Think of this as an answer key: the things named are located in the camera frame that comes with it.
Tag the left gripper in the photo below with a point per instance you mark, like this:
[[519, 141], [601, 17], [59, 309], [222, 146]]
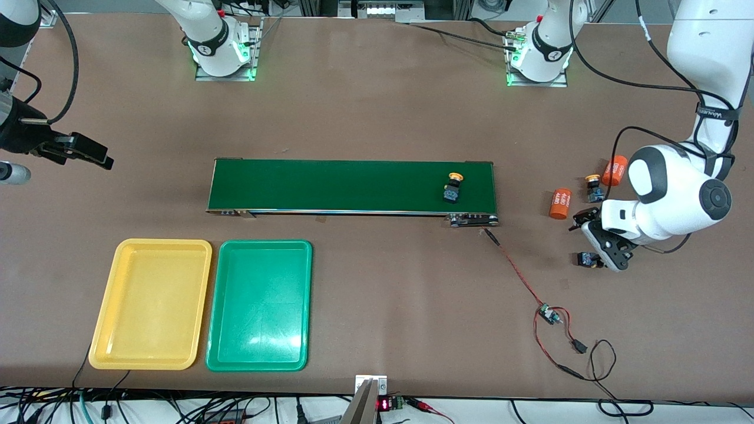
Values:
[[582, 218]]

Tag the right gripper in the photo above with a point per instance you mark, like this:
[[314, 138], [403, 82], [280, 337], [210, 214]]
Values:
[[20, 136]]

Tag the green-capped push button switch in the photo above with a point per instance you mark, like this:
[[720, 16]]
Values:
[[586, 259]]

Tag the yellow-capped push button switch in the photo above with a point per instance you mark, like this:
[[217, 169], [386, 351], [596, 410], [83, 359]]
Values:
[[595, 191], [452, 193]]

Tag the orange cylinder marked 4680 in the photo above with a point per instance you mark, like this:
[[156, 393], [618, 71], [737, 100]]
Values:
[[614, 171], [560, 204]]

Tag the small controller circuit board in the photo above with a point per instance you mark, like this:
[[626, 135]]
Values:
[[551, 315]]

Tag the black plug connector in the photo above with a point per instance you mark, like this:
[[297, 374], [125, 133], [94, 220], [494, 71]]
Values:
[[581, 347]]

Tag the yellow plastic tray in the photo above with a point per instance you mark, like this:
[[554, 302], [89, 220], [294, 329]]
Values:
[[153, 306]]

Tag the red clip lead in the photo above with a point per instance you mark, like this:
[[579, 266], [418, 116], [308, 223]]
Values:
[[430, 407]]

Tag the green plastic tray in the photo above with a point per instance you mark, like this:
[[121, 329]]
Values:
[[259, 306]]

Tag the green conveyor belt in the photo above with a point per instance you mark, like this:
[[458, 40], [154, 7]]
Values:
[[324, 185]]

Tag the red LED display module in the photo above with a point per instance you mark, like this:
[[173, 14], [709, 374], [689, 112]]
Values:
[[384, 404]]

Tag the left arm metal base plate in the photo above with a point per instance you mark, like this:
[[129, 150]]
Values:
[[539, 84]]

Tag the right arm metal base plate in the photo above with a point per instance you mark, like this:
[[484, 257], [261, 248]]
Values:
[[227, 78]]

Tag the silver camera mount bracket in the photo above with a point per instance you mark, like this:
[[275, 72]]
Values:
[[371, 386]]

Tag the aluminium frame rack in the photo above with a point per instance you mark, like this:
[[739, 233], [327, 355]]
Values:
[[377, 9]]

